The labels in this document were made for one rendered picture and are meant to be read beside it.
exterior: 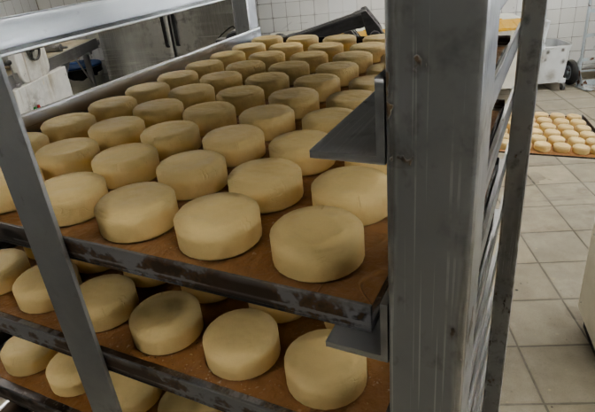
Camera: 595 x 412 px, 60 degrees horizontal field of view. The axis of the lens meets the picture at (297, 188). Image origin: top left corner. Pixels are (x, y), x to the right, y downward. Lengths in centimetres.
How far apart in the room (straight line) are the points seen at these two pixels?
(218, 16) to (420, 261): 478
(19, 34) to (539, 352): 226
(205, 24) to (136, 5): 429
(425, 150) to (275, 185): 17
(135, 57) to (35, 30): 464
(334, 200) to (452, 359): 12
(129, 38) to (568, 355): 431
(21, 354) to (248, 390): 27
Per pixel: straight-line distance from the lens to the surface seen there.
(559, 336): 257
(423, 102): 16
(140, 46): 518
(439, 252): 19
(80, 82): 593
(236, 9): 91
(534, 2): 77
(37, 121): 59
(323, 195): 30
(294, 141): 39
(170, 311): 38
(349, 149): 18
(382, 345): 22
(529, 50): 78
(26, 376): 55
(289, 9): 576
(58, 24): 61
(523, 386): 232
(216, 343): 34
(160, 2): 72
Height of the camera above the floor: 165
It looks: 26 degrees down
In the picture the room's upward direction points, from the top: 6 degrees counter-clockwise
